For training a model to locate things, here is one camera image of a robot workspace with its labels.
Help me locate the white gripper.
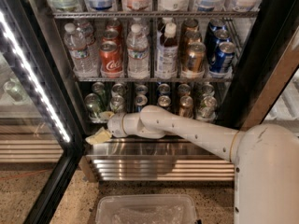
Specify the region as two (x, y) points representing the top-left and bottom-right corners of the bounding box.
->
(85, 111), (126, 145)

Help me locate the green 7up can front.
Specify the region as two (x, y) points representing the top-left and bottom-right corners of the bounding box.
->
(84, 93), (104, 119)

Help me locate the green 7up can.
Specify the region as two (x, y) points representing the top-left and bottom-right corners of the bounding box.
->
(84, 93), (104, 119)
(92, 82), (107, 105)

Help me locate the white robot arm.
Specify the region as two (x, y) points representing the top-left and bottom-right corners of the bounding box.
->
(86, 105), (299, 224)

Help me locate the white green can front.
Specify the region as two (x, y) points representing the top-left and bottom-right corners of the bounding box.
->
(110, 95), (125, 113)

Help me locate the white green can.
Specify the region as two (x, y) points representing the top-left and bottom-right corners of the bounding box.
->
(111, 83), (127, 97)
(110, 95), (125, 113)

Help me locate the steel fridge base grille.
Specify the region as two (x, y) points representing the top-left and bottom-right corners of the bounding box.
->
(79, 136), (234, 182)

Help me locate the green 7up can rear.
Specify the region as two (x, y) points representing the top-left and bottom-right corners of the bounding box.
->
(92, 82), (107, 105)

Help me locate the white green can rear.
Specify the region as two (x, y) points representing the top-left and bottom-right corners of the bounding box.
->
(111, 83), (127, 97)

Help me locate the blue pepsi can bottom front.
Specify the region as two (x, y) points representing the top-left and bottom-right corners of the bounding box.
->
(135, 94), (148, 112)

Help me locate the blue pepsi can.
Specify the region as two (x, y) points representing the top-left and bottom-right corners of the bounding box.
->
(135, 94), (148, 112)
(135, 85), (149, 95)

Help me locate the blue pepsi can bottom rear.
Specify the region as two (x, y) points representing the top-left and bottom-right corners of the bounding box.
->
(135, 85), (149, 95)

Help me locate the glass fridge door with light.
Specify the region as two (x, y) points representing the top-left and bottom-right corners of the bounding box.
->
(0, 0), (83, 224)

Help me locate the red coca-cola can front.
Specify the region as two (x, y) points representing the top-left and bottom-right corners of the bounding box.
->
(99, 41), (122, 75)

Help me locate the red coca-cola can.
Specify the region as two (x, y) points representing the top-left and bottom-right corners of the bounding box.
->
(102, 29), (121, 46)
(99, 41), (122, 75)
(106, 19), (122, 33)

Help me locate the gold can bottom front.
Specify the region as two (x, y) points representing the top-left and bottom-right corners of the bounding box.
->
(178, 95), (193, 118)

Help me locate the gold can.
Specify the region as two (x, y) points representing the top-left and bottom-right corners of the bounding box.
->
(178, 84), (191, 97)
(178, 95), (193, 118)

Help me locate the gold can bottom rear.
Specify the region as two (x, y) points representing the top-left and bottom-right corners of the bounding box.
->
(178, 84), (191, 97)

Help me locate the red coca-cola can middle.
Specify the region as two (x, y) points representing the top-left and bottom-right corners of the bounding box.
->
(102, 29), (121, 46)

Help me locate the red coca-cola can rear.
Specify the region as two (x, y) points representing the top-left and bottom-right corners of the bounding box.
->
(106, 19), (122, 33)

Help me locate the silver green can front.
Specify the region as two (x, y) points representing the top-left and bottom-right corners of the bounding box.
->
(197, 95), (217, 119)

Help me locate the silver green can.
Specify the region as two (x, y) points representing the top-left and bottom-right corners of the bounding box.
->
(196, 82), (215, 98)
(197, 95), (217, 119)

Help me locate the silver green can rear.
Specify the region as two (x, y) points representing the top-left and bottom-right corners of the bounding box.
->
(196, 82), (215, 98)

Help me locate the gold can middle shelf front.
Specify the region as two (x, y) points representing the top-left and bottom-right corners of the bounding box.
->
(182, 42), (206, 73)

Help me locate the gold can shelf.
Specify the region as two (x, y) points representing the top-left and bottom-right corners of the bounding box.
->
(182, 31), (202, 47)
(181, 18), (199, 34)
(182, 42), (206, 73)

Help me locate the blue pepsi can shelf front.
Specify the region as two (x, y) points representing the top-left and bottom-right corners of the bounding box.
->
(209, 42), (235, 74)

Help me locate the blue pepsi can shelf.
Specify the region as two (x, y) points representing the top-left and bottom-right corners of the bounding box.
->
(206, 18), (226, 35)
(209, 42), (235, 74)
(206, 29), (231, 63)

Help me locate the gold can middle shelf rear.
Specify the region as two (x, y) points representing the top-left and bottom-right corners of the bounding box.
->
(181, 18), (199, 34)

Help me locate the blue pepsi can shelf middle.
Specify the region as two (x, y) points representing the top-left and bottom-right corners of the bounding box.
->
(206, 29), (231, 63)

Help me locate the blue pepsi can shelf rear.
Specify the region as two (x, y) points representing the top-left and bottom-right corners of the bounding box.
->
(206, 18), (226, 35)

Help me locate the clear plastic container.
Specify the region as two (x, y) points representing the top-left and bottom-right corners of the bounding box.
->
(95, 194), (197, 224)

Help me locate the clear water bottle centre front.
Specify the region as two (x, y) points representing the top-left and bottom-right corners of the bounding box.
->
(126, 23), (150, 79)

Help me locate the clear water bottle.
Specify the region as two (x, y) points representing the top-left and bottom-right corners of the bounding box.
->
(64, 22), (93, 74)
(126, 23), (150, 79)
(74, 19), (99, 68)

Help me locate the clear water bottle left front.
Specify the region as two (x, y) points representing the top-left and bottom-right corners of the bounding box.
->
(64, 22), (93, 74)

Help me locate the clear water bottle left rear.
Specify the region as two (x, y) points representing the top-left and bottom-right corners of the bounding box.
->
(74, 19), (99, 68)

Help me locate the iced tea bottle front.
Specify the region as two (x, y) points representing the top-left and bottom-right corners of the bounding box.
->
(155, 22), (178, 79)

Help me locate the middle wire shelf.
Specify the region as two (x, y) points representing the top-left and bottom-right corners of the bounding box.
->
(76, 77), (233, 83)

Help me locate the wire shelf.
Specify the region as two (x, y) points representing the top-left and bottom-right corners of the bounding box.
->
(52, 11), (258, 19)
(76, 77), (233, 83)

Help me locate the upper wire shelf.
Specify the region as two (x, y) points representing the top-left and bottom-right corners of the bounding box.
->
(52, 11), (258, 19)

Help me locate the right fridge door frame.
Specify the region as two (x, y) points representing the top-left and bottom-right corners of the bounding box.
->
(216, 0), (299, 131)

